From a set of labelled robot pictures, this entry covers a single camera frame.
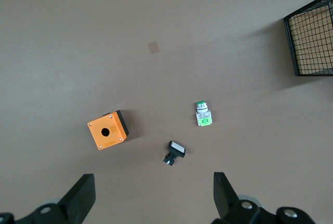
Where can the green push button switch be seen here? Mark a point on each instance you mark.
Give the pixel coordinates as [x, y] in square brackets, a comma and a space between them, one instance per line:
[203, 118]

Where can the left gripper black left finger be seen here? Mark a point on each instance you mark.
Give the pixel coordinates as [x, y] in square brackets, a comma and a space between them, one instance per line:
[78, 195]

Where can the orange button enclosure box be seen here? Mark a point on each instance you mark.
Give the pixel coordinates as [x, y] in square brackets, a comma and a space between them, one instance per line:
[99, 138]

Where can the wooden basket base board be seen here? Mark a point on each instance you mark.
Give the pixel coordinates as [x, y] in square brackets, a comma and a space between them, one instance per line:
[309, 39]

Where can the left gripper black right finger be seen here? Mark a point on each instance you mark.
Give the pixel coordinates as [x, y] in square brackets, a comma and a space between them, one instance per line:
[226, 195]

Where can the white rectangular push button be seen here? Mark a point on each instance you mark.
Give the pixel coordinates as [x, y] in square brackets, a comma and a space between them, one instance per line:
[177, 149]

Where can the tan tape patch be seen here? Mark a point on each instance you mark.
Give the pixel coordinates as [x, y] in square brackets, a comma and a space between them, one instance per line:
[153, 47]

